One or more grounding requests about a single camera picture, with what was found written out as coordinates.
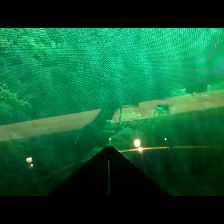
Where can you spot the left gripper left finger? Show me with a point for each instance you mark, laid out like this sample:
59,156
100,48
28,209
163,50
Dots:
90,180

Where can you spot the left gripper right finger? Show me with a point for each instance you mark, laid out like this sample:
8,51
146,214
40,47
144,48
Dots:
128,180

